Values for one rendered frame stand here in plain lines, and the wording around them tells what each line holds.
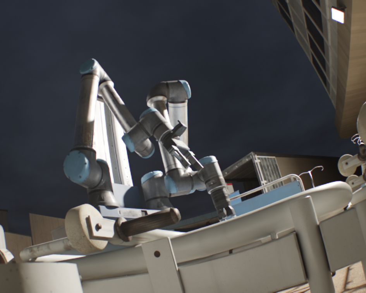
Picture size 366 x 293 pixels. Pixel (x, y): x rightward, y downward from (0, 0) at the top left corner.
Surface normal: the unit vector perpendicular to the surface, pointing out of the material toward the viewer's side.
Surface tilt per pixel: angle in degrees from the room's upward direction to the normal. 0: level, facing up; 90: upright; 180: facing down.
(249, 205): 90
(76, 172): 95
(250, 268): 90
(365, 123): 85
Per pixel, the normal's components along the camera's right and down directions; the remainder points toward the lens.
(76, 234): -0.22, -0.02
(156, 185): 0.21, -0.42
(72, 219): -0.37, -0.53
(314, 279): -0.72, -0.09
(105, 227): 0.92, -0.35
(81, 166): -0.21, -0.24
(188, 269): -0.42, -0.25
